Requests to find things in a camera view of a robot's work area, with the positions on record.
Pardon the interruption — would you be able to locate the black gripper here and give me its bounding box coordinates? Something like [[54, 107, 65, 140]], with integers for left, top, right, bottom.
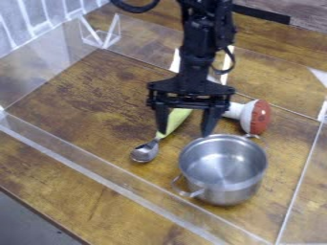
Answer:
[[146, 77, 234, 137]]

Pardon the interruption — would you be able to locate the green handled metal spoon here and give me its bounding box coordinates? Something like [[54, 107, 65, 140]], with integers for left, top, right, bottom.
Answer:
[[130, 108, 192, 163]]

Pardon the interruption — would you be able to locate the small steel pot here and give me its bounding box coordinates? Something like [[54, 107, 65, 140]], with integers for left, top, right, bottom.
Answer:
[[170, 134, 268, 206]]

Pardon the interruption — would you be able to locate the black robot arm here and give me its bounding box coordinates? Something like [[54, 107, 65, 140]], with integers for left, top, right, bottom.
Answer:
[[146, 0, 236, 137]]

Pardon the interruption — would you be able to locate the toy mushroom red cap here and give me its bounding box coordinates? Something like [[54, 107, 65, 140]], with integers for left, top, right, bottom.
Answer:
[[222, 100, 270, 135]]

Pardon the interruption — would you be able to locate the black bar in background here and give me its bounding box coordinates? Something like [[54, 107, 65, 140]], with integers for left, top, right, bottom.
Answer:
[[232, 5, 289, 25]]

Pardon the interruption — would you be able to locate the clear acrylic enclosure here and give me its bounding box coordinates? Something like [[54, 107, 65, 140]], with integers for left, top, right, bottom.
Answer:
[[0, 0, 327, 245]]

